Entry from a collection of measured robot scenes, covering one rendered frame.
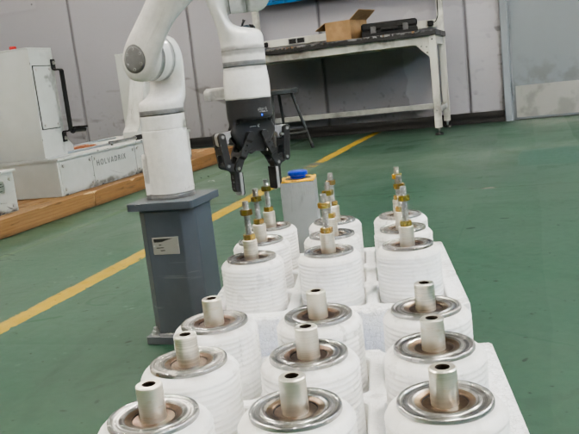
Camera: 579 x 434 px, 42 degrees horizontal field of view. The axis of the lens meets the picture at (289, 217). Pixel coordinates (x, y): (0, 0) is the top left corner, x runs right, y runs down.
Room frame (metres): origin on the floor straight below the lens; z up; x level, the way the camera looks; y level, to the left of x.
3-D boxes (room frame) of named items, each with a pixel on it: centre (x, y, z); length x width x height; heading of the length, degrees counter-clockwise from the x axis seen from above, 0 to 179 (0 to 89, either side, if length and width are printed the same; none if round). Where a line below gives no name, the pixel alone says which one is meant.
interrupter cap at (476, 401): (0.55, -0.10, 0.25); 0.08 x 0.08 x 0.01
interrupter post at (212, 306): (0.81, 0.10, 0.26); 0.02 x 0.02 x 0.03
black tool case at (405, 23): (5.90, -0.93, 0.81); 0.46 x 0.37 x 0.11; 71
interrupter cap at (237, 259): (1.11, 0.06, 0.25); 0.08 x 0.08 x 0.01
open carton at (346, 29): (6.11, -0.61, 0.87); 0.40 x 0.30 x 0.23; 57
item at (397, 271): (1.09, -0.17, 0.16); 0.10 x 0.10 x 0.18
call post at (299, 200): (1.51, -0.03, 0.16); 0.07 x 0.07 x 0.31; 83
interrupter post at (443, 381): (0.55, -0.10, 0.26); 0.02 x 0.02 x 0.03
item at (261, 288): (1.11, 0.06, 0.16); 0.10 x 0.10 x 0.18
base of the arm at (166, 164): (1.55, 0.24, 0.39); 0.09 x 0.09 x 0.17; 71
